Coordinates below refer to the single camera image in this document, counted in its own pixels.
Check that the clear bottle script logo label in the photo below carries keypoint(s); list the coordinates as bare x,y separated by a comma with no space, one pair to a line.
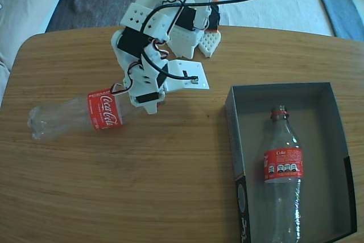
103,110

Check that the clear bottle nutrition marks label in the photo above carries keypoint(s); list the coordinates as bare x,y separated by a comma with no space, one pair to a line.
284,166

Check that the grey cardboard box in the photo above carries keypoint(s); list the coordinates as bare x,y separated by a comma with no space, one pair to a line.
321,129

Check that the white sofa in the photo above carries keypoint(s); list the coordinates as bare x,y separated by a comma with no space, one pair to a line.
25,12

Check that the white rug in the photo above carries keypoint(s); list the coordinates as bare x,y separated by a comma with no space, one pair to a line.
284,15

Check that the blue fabric strip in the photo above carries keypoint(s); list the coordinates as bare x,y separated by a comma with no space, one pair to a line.
338,6

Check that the flat white camera plate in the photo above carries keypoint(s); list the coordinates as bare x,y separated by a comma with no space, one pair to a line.
182,68

